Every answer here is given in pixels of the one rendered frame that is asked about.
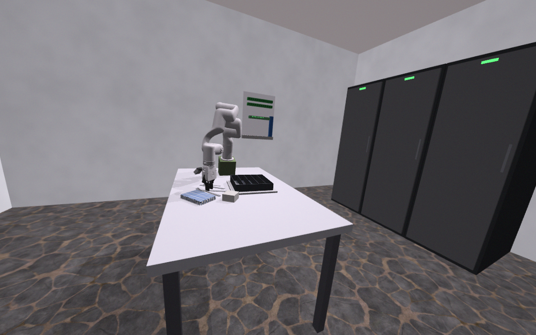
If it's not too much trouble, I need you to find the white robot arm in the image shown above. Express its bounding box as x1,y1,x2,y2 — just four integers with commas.
202,102,241,166

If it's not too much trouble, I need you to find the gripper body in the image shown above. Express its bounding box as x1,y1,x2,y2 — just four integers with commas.
202,165,217,181

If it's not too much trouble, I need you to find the blue and white checkered towel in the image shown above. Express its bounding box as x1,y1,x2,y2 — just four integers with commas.
181,190,216,206

